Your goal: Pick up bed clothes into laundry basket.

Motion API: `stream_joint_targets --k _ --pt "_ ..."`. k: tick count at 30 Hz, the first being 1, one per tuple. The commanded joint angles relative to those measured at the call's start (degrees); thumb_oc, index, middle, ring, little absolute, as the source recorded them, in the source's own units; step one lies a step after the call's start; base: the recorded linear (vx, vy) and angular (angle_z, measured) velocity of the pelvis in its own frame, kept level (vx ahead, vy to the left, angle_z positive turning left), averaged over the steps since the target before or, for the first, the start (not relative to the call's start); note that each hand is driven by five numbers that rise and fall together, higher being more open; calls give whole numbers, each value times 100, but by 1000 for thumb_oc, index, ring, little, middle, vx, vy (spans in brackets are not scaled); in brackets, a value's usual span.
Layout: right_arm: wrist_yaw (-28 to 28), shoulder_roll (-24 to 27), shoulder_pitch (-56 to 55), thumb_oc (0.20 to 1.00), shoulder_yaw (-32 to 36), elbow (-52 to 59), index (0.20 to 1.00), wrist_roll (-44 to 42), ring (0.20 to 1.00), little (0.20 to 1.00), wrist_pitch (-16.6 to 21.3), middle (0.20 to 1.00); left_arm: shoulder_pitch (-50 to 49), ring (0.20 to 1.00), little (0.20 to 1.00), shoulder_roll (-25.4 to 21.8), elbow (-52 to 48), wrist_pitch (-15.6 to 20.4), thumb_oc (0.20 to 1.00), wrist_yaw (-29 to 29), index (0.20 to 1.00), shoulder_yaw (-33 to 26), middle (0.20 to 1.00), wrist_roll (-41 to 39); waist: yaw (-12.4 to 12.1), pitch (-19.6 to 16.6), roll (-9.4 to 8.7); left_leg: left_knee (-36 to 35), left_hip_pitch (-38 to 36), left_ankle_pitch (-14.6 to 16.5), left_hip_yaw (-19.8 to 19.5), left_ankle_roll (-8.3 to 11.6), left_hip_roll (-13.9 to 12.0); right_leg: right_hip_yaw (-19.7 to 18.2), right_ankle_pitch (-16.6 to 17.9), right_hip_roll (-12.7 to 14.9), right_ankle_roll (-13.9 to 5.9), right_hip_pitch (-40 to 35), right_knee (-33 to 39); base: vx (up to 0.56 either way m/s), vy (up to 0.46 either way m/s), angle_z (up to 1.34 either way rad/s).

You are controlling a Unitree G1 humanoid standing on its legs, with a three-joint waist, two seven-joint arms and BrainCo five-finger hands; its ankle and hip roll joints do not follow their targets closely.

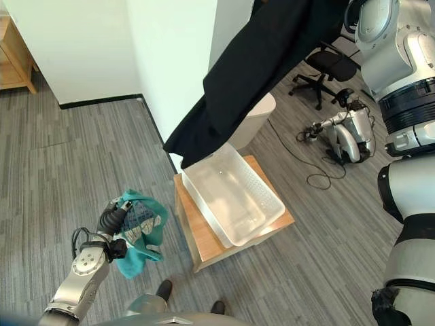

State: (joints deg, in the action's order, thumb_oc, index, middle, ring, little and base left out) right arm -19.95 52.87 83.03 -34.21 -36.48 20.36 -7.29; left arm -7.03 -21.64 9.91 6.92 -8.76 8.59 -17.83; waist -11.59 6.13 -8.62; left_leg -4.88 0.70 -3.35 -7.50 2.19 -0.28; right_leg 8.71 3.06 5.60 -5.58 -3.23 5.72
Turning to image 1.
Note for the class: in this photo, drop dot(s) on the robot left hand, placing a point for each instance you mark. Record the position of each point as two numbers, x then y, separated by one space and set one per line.
110 220

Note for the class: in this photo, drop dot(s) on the teal patterned garment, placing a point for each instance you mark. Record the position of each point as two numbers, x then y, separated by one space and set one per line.
149 212

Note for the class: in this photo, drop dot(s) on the large black garment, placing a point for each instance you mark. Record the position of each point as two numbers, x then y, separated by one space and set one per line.
258 68

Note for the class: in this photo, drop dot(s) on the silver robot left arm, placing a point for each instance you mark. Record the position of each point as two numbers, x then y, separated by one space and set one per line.
83 271

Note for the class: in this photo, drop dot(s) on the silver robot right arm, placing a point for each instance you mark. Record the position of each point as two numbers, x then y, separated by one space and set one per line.
408 54

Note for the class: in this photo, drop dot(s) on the white plastic laundry basket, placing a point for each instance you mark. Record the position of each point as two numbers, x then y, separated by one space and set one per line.
234 200

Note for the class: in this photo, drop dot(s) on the dark robot left foot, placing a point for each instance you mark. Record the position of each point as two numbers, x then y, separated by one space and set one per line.
164 290

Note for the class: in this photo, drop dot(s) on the dark robot foot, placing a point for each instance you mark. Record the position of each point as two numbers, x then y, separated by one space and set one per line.
218 307
164 290

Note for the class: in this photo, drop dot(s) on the low wooden stool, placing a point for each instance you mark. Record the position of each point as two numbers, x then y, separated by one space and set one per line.
204 244

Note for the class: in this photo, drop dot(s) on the silver robot torso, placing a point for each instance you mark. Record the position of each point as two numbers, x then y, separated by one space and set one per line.
170 319

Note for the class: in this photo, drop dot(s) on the dark robot right foot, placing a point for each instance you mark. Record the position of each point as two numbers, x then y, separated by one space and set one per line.
218 307

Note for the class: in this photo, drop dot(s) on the white waste bin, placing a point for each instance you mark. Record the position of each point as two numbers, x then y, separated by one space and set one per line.
251 124

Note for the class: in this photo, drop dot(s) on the light wooden shelf unit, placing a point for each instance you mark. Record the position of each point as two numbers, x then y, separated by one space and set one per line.
13 64

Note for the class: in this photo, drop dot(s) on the silver robot lying on floor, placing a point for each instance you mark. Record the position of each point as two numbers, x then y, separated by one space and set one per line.
353 132

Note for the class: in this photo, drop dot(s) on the black office chair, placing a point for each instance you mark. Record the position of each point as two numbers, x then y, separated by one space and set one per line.
331 64

